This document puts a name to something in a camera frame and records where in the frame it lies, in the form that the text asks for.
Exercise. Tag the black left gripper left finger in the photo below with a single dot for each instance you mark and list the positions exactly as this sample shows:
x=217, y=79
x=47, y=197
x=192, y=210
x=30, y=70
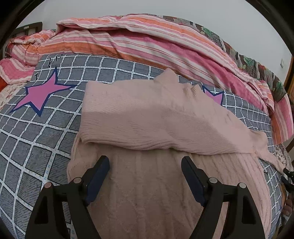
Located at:
x=47, y=219

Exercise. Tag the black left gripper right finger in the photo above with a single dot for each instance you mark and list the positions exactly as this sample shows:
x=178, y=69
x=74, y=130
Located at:
x=242, y=217

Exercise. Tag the pink knit sweater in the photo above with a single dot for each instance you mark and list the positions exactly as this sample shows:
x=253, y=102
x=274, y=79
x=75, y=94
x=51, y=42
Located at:
x=145, y=128

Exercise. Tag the multicolour patterned blanket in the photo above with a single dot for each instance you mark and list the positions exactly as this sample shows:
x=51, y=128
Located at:
x=247, y=64

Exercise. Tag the wooden bed footboard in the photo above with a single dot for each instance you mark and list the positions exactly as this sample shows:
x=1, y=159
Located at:
x=289, y=77

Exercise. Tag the floral white bedsheet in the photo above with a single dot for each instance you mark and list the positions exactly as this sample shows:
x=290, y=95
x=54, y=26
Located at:
x=8, y=92

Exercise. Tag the red pillow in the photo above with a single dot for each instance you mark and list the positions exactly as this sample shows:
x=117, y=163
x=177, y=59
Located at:
x=3, y=84

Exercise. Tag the pink orange striped quilt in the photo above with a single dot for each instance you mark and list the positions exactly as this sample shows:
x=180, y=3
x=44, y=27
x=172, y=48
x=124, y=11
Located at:
x=151, y=40

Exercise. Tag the dark wooden headboard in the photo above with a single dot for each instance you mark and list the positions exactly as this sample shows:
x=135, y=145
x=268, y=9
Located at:
x=20, y=31

